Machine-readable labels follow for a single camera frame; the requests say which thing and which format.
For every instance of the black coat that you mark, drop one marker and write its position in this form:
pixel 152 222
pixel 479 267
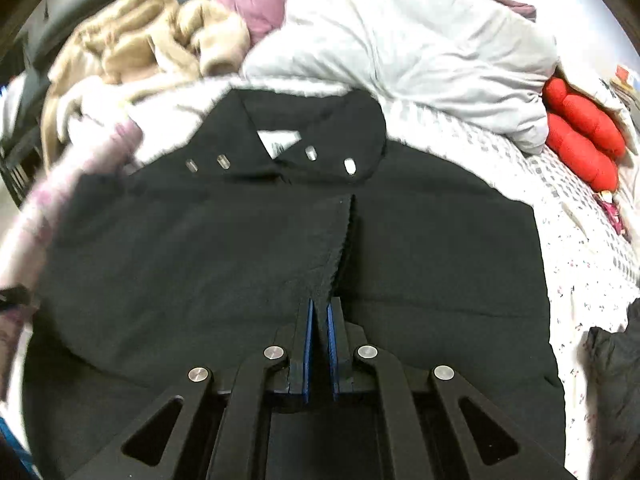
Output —
pixel 175 240

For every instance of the light grey quilt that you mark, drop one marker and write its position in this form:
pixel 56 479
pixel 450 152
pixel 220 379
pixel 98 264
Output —
pixel 400 50

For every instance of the white fleece garment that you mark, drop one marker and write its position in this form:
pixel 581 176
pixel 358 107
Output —
pixel 165 100

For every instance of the cherry print bed sheet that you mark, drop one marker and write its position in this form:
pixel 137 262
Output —
pixel 575 260

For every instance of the mauve pink pillow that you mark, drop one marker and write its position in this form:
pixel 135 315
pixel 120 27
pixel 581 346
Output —
pixel 250 0

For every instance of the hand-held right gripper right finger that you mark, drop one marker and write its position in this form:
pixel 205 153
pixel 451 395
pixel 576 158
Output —
pixel 332 340

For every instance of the white printed pillow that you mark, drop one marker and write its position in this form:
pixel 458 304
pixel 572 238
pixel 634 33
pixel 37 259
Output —
pixel 600 92

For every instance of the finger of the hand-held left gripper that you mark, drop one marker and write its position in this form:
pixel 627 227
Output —
pixel 12 296

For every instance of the black chair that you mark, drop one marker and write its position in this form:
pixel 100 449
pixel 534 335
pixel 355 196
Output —
pixel 45 35

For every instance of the beige fleece garment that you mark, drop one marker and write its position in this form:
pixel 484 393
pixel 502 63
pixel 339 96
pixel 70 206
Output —
pixel 140 25

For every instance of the dark navy garment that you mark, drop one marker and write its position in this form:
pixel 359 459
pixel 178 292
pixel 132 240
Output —
pixel 615 370

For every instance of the red plush toy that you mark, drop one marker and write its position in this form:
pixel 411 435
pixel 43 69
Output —
pixel 585 135

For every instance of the pink floral fabric piece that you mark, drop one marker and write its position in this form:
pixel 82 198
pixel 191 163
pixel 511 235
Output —
pixel 611 212

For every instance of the lavender printed cloth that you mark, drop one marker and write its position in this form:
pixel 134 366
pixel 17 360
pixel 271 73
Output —
pixel 65 195

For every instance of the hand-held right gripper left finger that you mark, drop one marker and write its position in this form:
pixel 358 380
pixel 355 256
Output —
pixel 308 350

